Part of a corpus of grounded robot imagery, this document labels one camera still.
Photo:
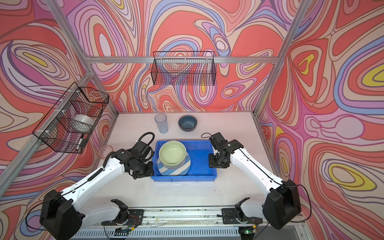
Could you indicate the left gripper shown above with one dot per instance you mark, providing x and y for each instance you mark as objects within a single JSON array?
[{"x": 150, "y": 172}]

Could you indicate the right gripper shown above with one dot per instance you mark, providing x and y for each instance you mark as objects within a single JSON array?
[{"x": 212, "y": 163}]

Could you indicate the blue plastic bin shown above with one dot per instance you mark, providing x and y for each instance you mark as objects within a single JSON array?
[{"x": 199, "y": 171}]

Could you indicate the light green bowl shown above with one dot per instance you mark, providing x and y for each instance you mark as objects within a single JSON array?
[{"x": 172, "y": 152}]

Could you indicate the dark teal bowl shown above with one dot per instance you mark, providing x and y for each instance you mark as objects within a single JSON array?
[{"x": 187, "y": 123}]

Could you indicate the lilac grey bowl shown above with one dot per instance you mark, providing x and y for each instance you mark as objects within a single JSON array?
[{"x": 173, "y": 166}]

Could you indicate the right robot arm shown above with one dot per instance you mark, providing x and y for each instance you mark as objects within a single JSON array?
[{"x": 282, "y": 201}]

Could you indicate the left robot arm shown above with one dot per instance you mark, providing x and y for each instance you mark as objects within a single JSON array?
[{"x": 64, "y": 213}]

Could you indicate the clear pink plastic cup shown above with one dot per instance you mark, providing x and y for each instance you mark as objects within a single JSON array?
[{"x": 104, "y": 151}]

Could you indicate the clear grey plastic cup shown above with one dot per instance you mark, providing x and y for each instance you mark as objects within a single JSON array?
[{"x": 162, "y": 123}]

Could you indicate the black marker pen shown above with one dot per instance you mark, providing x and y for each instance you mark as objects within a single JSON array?
[{"x": 79, "y": 142}]

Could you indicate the white tape roll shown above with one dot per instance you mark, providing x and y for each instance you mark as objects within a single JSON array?
[{"x": 82, "y": 123}]

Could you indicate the black wire basket left wall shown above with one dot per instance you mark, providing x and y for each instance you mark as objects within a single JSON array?
[{"x": 57, "y": 133}]

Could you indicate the black wire basket wall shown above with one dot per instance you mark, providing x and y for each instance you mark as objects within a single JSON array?
[
  {"x": 57, "y": 133},
  {"x": 184, "y": 68}
]

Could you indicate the black wire basket back wall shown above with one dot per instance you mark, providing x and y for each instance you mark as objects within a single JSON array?
[{"x": 184, "y": 68}]

